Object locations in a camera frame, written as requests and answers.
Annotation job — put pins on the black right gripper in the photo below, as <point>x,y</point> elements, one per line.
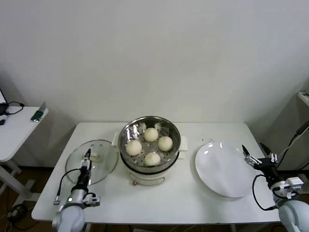
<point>266,168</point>

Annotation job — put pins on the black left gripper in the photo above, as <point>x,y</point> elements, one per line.
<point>85,177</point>

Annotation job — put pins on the white steamed baozi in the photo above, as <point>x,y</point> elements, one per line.
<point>151,134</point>
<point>134,147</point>
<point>152,158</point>
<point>165,143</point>

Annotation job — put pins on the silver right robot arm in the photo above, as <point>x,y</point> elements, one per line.
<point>294,215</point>

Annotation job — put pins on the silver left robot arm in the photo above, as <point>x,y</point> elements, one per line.
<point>70,215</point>

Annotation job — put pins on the perforated steel steamer basket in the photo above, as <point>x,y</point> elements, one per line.
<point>172,145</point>

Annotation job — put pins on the white round plate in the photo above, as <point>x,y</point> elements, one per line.
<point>217,174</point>

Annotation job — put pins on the scattered dark crumbs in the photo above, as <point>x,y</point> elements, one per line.
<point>206,139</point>

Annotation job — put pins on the white side table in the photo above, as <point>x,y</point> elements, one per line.
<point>14,145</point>

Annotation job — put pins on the white shelf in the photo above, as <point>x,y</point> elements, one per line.
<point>303,96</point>

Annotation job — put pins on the small black device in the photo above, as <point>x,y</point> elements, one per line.
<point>2,122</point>

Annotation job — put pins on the open laptop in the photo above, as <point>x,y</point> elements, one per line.
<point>2,96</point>

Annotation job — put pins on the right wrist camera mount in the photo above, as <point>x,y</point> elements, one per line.
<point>293,182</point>

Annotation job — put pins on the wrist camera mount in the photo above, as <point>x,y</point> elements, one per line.
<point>293,182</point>
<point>93,198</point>

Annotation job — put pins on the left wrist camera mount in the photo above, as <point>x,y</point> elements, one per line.
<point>93,198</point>

